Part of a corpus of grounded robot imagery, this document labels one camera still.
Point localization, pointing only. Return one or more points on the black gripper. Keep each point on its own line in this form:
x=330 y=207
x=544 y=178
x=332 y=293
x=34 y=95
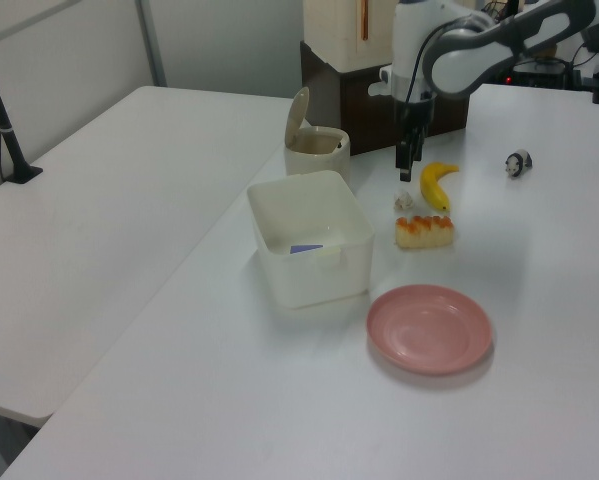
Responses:
x=413 y=112

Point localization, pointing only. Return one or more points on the white paper ball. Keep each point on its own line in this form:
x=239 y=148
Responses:
x=403 y=199

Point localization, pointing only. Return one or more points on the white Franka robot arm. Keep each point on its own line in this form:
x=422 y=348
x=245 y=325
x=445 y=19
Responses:
x=454 y=70

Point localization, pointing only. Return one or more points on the beige trash can with lid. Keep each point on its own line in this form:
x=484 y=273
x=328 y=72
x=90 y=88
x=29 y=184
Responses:
x=319 y=162

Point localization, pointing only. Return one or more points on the yellow banana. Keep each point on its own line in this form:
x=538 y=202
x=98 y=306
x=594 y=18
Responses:
x=431 y=187

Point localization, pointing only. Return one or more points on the dark brown drawer box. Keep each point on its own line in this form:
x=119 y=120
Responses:
x=364 y=120

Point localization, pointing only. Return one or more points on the glazed bread loaf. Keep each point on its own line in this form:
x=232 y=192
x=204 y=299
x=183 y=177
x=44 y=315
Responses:
x=424 y=235

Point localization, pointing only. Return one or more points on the black white panda figurine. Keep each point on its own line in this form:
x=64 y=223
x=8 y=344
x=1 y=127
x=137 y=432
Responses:
x=518 y=162

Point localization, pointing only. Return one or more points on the black device with red light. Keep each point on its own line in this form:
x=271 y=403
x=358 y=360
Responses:
x=539 y=75

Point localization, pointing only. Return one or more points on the white plastic storage box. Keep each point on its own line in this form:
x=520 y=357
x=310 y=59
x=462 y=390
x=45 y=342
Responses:
x=319 y=280

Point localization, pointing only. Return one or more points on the pink plate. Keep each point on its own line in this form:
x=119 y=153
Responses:
x=429 y=332

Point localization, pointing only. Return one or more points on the grey partition post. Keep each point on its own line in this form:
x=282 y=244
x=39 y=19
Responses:
x=151 y=45

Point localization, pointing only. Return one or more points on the black camera stand pole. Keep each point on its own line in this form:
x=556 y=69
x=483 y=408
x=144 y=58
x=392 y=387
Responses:
x=1 y=120

